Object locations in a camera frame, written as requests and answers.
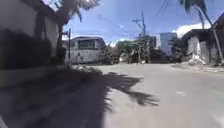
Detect green bushes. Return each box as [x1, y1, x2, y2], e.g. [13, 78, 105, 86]
[99, 37, 158, 65]

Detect white building with dark windows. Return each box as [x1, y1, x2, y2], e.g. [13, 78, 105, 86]
[63, 35, 108, 65]

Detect utility pole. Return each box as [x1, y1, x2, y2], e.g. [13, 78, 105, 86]
[131, 11, 148, 64]

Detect thin dark pole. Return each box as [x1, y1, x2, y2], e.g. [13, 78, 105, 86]
[62, 28, 72, 68]

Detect grey concrete road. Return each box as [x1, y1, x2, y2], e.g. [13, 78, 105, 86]
[0, 62, 224, 128]

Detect pale blue building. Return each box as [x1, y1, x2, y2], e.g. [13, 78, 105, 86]
[159, 32, 178, 58]

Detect grey shack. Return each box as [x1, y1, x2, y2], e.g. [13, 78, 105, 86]
[181, 13, 224, 66]

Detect white walled building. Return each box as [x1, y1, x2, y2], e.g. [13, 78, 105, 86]
[0, 0, 62, 71]

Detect leaning palm tree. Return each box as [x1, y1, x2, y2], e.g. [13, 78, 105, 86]
[177, 0, 224, 65]

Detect overhead wires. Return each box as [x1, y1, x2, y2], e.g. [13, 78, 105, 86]
[96, 0, 174, 38]

